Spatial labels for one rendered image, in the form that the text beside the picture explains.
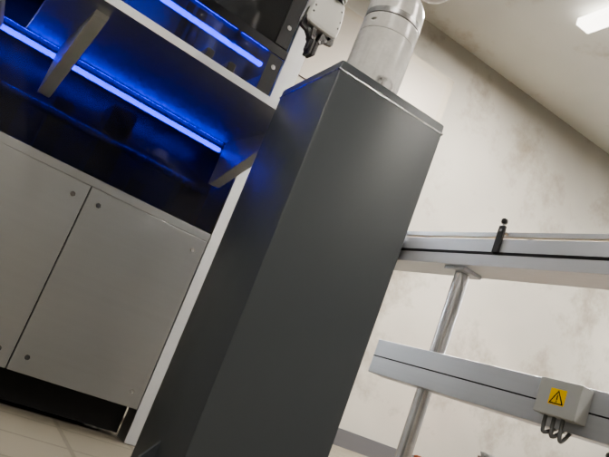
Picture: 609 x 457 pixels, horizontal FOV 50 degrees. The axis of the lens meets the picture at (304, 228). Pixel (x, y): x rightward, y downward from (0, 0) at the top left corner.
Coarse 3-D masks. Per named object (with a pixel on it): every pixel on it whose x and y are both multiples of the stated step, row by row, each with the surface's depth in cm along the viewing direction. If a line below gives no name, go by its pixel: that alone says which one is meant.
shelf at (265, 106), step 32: (64, 0) 136; (96, 0) 131; (64, 32) 153; (128, 32) 140; (160, 32) 136; (96, 64) 166; (128, 64) 158; (160, 64) 150; (192, 64) 143; (160, 96) 171; (192, 96) 162; (224, 96) 154; (256, 96) 148; (224, 128) 176; (256, 128) 166
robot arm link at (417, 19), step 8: (376, 0) 133; (384, 0) 132; (392, 0) 131; (400, 0) 131; (408, 0) 131; (416, 0) 132; (368, 8) 135; (376, 8) 132; (384, 8) 131; (392, 8) 131; (400, 8) 131; (408, 8) 131; (416, 8) 132; (408, 16) 131; (416, 16) 132; (416, 24) 132
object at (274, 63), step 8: (296, 0) 200; (304, 0) 202; (296, 8) 200; (288, 16) 199; (296, 16) 200; (288, 24) 199; (296, 24) 200; (280, 32) 197; (288, 32) 199; (280, 40) 197; (288, 40) 199; (272, 56) 196; (272, 64) 196; (280, 64) 197; (264, 72) 194; (272, 72) 196; (264, 80) 194; (272, 80) 196; (256, 88) 193; (264, 88) 194
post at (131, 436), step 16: (288, 48) 200; (288, 64) 199; (288, 80) 199; (272, 96) 196; (240, 176) 190; (240, 192) 190; (224, 208) 187; (224, 224) 187; (208, 240) 185; (208, 256) 185; (192, 288) 182; (192, 304) 182; (176, 320) 180; (176, 336) 180; (160, 368) 178; (144, 400) 175; (128, 416) 177; (144, 416) 175; (128, 432) 173
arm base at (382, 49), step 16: (368, 16) 133; (384, 16) 130; (400, 16) 130; (368, 32) 131; (384, 32) 129; (400, 32) 130; (416, 32) 133; (352, 48) 134; (368, 48) 129; (384, 48) 129; (400, 48) 130; (352, 64) 130; (368, 64) 128; (384, 64) 128; (400, 64) 130; (384, 80) 126; (400, 80) 131
